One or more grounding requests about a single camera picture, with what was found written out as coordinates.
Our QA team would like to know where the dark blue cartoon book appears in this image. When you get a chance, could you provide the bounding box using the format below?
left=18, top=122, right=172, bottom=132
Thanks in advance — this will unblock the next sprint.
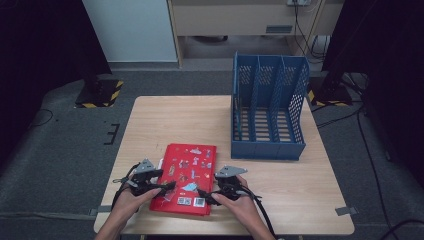
left=232, top=93, right=243, bottom=142

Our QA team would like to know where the black floor cable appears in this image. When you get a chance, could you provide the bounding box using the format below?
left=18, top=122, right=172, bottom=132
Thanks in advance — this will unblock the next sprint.
left=28, top=107, right=55, bottom=129
left=315, top=109, right=362, bottom=130
left=379, top=217, right=424, bottom=240
left=355, top=108, right=392, bottom=240

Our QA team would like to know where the black hanging cable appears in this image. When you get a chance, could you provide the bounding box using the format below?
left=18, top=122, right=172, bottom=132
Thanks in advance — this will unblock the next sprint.
left=292, top=2, right=332, bottom=64

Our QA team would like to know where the black striped stand base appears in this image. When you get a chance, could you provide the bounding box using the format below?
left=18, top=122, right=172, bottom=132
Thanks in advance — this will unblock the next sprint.
left=306, top=77, right=354, bottom=108
left=74, top=78, right=125, bottom=109

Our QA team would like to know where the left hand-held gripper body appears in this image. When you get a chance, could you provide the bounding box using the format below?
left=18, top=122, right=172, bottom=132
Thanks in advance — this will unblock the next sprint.
left=126, top=158, right=165, bottom=198

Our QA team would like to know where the left hand-held gripper cable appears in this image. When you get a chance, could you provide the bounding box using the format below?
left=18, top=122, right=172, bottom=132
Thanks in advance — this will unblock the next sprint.
left=110, top=162, right=142, bottom=210

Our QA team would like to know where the grey tape piece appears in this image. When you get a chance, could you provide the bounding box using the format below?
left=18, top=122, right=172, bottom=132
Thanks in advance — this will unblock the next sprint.
left=88, top=204, right=113, bottom=217
left=334, top=206, right=358, bottom=217

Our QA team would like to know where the hand-held gripper cable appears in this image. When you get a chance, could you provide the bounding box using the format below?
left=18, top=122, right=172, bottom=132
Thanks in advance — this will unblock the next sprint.
left=110, top=162, right=142, bottom=210
left=244, top=187, right=278, bottom=240

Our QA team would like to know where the beige wooden desk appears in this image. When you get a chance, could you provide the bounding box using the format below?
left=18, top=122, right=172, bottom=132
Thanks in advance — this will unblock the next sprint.
left=166, top=0, right=346, bottom=69

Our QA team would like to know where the person's left hand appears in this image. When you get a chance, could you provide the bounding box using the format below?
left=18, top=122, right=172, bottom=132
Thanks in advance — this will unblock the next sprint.
left=112, top=187, right=163, bottom=221

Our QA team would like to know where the right hand-held gripper cable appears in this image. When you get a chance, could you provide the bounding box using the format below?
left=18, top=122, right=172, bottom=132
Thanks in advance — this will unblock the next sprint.
left=244, top=187, right=278, bottom=240

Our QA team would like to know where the red picture book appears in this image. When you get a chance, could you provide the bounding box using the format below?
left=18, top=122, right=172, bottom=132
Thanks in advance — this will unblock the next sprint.
left=148, top=142, right=218, bottom=217

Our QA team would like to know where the blue plastic file rack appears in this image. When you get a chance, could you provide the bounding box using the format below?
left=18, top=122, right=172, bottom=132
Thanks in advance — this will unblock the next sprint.
left=230, top=50, right=311, bottom=162

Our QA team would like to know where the white cabinet panel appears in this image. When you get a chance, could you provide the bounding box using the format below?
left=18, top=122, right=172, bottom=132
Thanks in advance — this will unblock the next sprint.
left=82, top=0, right=179, bottom=64

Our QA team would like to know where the person's right hand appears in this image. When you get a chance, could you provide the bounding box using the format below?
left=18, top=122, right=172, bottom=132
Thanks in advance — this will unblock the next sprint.
left=211, top=176, right=260, bottom=223

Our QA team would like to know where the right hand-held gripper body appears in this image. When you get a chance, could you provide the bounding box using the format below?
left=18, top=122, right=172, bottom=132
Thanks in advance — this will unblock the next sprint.
left=214, top=165, right=250, bottom=202

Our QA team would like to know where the black curtain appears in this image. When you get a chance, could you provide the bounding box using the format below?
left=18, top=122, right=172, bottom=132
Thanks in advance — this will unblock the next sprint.
left=321, top=0, right=424, bottom=189
left=0, top=0, right=113, bottom=171

